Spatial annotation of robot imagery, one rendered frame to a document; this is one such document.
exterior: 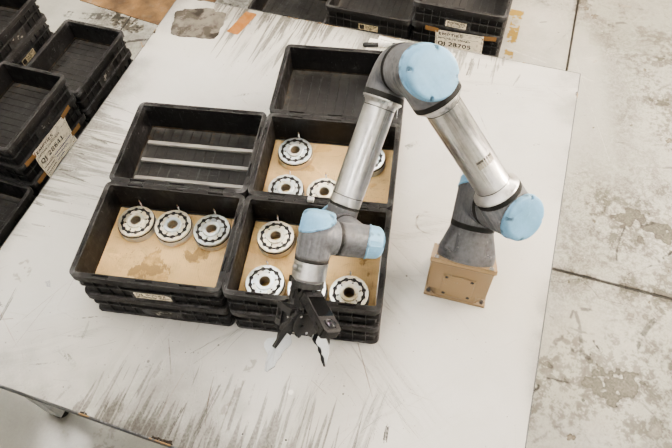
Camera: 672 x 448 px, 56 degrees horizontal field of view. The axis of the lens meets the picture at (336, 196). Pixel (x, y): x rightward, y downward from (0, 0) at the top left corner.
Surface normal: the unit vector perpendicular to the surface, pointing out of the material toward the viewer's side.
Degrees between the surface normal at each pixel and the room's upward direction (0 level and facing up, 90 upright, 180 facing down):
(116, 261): 0
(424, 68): 45
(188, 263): 0
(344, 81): 0
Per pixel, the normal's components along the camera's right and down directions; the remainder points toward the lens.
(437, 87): 0.27, 0.14
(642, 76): -0.03, -0.56
